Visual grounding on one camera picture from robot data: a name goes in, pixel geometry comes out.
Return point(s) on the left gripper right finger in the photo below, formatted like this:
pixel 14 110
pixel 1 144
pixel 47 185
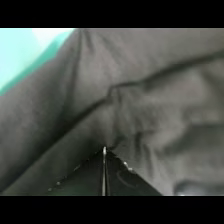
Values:
pixel 126 180

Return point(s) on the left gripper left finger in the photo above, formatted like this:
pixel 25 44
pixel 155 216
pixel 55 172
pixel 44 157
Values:
pixel 85 180

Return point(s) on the black garment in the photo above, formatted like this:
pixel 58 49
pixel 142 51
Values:
pixel 140 93

